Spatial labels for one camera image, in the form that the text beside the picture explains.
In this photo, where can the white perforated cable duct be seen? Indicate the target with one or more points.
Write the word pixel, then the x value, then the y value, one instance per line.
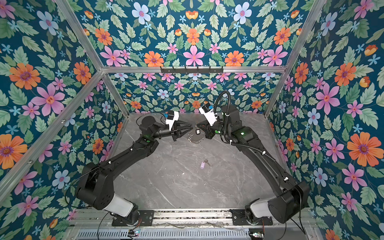
pixel 163 234

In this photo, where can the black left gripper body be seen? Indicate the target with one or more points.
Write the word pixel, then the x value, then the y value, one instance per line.
pixel 173 132

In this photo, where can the aluminium beam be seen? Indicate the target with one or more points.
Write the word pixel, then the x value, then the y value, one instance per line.
pixel 12 178
pixel 142 70

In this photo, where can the purple tag key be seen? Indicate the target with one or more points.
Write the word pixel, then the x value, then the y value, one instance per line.
pixel 205 164

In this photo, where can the aluminium post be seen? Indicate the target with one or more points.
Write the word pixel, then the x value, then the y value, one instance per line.
pixel 314 13
pixel 83 39

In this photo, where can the aluminium back top beam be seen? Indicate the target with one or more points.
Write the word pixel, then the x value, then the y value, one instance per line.
pixel 142 70

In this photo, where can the aluminium back right post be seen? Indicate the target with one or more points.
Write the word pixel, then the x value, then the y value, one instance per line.
pixel 314 13

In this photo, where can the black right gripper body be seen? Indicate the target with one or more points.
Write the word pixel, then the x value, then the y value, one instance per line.
pixel 217 129

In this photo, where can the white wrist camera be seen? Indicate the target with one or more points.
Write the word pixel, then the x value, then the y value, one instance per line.
pixel 208 111
pixel 172 117

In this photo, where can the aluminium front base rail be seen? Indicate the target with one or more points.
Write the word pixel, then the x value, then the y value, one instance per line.
pixel 188 218

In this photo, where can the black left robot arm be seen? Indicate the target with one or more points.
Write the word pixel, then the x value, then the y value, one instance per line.
pixel 96 185

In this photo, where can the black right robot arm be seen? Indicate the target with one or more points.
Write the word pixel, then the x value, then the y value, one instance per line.
pixel 290 196

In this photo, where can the aluminium left top beam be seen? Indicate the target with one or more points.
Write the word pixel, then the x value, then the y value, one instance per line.
pixel 12 178

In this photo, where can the black hook rail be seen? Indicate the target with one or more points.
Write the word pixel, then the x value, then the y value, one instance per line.
pixel 191 70

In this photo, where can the aluminium back left post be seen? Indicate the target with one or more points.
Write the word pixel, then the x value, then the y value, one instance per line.
pixel 83 39

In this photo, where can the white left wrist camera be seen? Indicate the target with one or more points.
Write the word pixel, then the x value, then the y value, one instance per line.
pixel 172 117

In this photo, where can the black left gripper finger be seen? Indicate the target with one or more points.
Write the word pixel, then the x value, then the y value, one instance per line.
pixel 181 131
pixel 183 124

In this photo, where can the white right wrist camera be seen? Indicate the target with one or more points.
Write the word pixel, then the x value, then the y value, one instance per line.
pixel 208 111

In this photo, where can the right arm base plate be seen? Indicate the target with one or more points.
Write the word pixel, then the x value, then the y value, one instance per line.
pixel 242 217

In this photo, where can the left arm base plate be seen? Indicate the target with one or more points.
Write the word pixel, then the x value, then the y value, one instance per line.
pixel 137 218

